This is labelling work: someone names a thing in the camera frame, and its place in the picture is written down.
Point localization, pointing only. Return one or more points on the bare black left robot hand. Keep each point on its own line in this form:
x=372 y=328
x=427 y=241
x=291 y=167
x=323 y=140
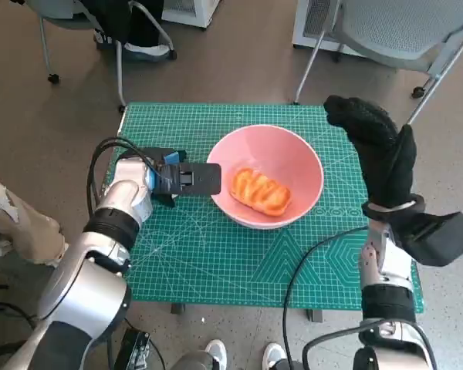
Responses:
x=171 y=157

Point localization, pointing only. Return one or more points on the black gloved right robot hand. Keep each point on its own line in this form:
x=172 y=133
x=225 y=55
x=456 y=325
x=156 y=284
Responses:
x=389 y=162

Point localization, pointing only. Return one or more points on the orange braided toy bread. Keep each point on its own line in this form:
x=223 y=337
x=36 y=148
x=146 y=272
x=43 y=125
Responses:
x=260 y=190

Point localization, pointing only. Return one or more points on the pink bowl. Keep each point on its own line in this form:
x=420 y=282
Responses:
x=270 y=146

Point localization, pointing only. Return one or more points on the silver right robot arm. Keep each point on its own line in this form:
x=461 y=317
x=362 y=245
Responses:
x=387 y=304

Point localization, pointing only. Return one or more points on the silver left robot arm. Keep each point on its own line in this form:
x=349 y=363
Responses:
x=81 y=293

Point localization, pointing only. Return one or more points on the green cutting mat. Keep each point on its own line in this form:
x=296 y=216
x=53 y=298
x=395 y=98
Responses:
x=216 y=262

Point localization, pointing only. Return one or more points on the grey mesh office chair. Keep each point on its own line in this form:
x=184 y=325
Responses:
x=401 y=31

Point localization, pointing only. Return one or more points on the person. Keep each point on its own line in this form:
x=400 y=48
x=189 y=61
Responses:
x=139 y=23
x=19 y=227

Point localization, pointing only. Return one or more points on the white perforated cabinet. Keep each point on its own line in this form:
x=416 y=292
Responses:
x=312 y=23
x=189 y=11

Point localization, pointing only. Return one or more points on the black table clamp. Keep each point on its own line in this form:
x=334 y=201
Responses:
x=177 y=309
x=315 y=316

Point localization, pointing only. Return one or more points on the black floor device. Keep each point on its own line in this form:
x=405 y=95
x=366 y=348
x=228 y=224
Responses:
x=133 y=350

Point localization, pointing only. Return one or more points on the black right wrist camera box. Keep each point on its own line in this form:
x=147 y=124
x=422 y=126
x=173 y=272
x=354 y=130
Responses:
x=440 y=239

